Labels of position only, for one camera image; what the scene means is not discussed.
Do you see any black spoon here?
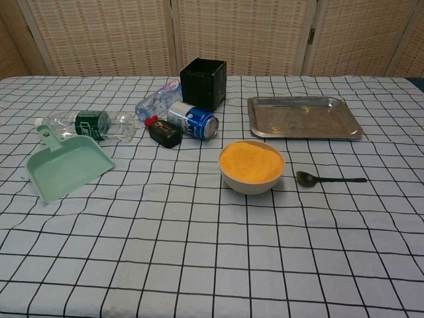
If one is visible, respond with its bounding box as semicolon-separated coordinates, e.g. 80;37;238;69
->
296;170;368;188

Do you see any orange powder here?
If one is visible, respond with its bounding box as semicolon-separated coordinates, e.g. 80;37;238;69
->
220;140;284;184

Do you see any white bowl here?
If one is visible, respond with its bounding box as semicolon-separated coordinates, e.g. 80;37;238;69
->
218;140;286;195

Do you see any silver metal tray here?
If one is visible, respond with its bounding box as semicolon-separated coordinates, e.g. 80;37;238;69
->
246;96;364;140

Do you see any blue and white can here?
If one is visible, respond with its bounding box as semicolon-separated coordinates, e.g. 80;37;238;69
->
166;101;220;141

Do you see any small black bottle red cap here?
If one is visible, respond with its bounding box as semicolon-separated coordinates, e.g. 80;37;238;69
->
144;115;183;149

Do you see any black square box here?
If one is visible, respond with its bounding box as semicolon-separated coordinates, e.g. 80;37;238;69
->
180;57;228;113

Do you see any clear bottle pink label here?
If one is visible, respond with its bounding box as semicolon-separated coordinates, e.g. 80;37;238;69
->
134;78;184;121

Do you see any blue checked tablecloth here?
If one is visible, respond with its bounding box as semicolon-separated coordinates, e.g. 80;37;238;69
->
0;75;424;318

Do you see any clear bottle green label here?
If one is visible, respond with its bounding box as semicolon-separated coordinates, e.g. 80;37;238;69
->
34;110;137;143

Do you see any green plastic dustpan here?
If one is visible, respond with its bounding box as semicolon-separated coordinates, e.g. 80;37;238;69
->
26;124;116;204

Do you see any beige woven folding screen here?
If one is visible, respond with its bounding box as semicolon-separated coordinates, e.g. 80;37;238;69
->
0;0;424;80

